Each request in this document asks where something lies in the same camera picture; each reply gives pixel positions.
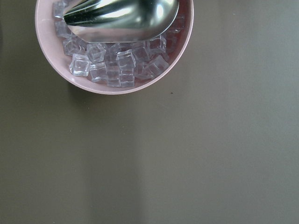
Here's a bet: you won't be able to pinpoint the clear ice cubes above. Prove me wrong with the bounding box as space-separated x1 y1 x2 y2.
52 0 184 88

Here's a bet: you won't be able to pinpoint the steel ice scoop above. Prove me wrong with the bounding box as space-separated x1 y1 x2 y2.
63 0 179 43

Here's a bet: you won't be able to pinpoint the pink bowl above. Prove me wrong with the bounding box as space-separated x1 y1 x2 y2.
35 0 194 95

